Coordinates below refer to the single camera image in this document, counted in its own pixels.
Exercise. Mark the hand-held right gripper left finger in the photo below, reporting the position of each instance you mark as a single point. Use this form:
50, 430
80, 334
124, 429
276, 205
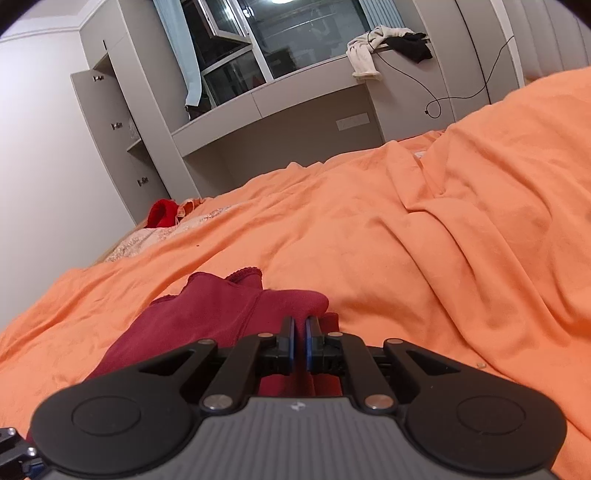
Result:
290, 344

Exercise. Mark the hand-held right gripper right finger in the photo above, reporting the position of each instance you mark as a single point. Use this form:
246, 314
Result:
310, 344

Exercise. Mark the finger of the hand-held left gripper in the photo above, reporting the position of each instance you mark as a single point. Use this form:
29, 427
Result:
21, 454

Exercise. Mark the dark red long-sleeve shirt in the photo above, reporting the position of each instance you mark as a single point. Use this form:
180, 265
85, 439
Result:
207, 309

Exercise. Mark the orange blanket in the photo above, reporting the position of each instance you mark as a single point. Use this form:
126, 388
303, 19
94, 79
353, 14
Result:
415, 254

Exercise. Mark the small orange cloth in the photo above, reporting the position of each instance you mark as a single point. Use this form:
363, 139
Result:
190, 206

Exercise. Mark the beige patterned sheet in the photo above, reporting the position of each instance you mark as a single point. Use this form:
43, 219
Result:
152, 240

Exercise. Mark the red plush item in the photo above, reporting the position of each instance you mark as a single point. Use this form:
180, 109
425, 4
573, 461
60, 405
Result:
161, 213

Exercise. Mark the grey window desk unit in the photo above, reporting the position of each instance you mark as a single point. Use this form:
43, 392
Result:
314, 99

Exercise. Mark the dark item on windowsill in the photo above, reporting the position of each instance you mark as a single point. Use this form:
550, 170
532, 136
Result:
197, 110

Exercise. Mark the grey wardrobe with open door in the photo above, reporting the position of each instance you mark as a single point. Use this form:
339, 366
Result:
152, 115

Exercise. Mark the white cloth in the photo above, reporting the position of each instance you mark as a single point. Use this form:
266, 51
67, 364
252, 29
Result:
362, 57

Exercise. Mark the window with open sash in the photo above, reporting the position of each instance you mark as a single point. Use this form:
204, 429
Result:
286, 41

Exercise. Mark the black cloth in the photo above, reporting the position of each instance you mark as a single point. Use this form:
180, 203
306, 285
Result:
411, 46

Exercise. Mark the light blue curtain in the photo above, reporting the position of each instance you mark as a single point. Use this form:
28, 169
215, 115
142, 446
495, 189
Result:
376, 14
180, 46

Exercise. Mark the white padded bed headboard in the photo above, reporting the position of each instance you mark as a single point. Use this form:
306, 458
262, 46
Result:
554, 37

